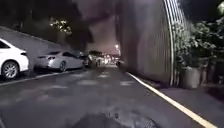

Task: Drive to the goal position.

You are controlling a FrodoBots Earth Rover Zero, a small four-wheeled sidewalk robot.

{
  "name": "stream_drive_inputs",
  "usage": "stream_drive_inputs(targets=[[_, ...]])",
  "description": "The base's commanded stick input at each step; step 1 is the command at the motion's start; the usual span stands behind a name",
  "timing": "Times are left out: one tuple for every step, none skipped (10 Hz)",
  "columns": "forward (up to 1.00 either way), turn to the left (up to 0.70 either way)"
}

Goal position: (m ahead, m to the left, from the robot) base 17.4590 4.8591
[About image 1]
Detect row of parked vehicles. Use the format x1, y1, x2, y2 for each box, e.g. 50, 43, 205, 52
79, 49, 122, 69

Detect potted bush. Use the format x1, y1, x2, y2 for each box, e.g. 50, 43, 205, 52
172, 17, 224, 90

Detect trees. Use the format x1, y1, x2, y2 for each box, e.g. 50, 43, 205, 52
0, 0, 94, 51

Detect silver car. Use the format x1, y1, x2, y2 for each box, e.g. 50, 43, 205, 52
34, 50, 85, 73

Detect white car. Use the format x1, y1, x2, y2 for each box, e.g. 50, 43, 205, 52
0, 38, 30, 81

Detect corrugated metal fence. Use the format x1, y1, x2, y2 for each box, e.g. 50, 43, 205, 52
119, 0, 193, 88

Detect dark asphalt road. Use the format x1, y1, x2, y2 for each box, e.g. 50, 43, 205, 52
0, 65, 209, 128

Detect grey sloping wall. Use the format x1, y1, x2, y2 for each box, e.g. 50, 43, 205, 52
0, 25, 63, 70

